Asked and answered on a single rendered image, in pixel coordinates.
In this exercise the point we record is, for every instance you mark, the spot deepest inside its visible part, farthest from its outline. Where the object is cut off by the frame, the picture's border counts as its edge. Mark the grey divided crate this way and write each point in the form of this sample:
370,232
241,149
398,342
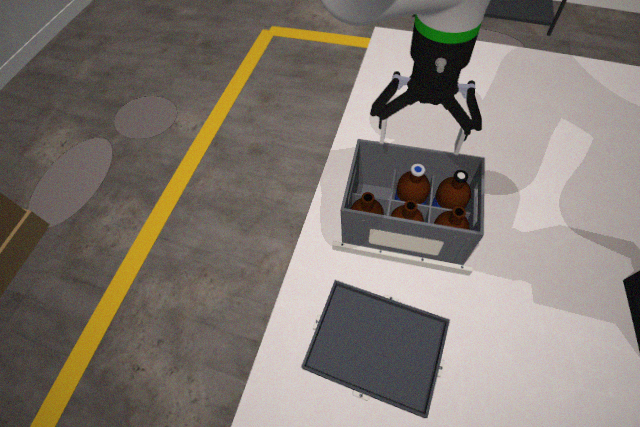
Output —
375,167

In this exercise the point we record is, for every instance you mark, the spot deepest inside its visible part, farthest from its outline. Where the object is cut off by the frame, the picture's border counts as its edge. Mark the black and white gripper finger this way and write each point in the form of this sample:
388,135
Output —
452,105
407,98

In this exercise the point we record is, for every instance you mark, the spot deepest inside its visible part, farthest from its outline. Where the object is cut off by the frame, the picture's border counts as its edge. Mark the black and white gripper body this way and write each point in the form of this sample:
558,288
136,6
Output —
435,82

